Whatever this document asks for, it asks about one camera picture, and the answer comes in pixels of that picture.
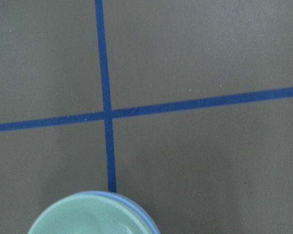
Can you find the blue bowl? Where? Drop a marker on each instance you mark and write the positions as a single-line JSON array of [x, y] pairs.
[[130, 204]]

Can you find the green bowl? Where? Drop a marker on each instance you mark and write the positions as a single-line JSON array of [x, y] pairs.
[[89, 214]]

